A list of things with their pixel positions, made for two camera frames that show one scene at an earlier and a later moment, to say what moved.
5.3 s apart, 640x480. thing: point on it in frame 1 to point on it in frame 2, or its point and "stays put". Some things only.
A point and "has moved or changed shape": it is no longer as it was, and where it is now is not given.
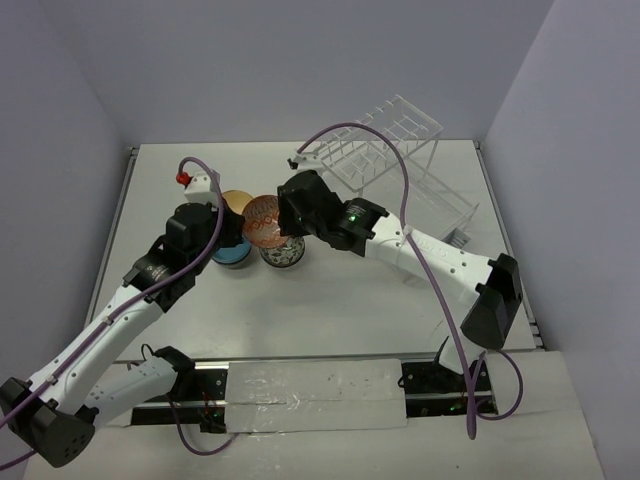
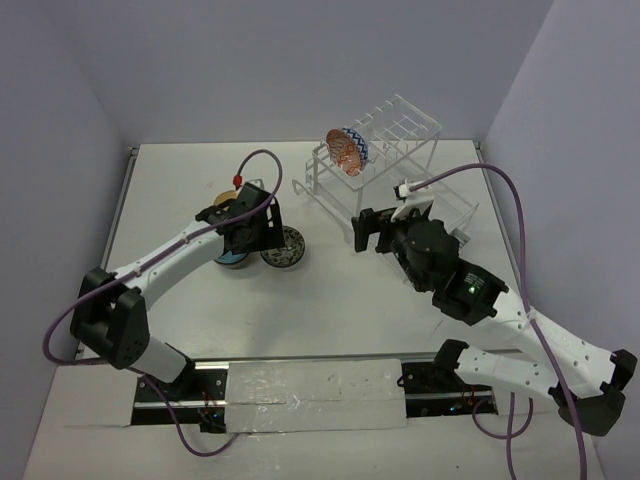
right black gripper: (288, 227) to (370, 221)
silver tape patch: (269, 396) stays put
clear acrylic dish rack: (387, 154) stays put
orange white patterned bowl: (262, 223) has moved or changed shape
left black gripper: (233, 228) to (273, 226)
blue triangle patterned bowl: (286, 254) stays put
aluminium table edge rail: (131, 154) stays put
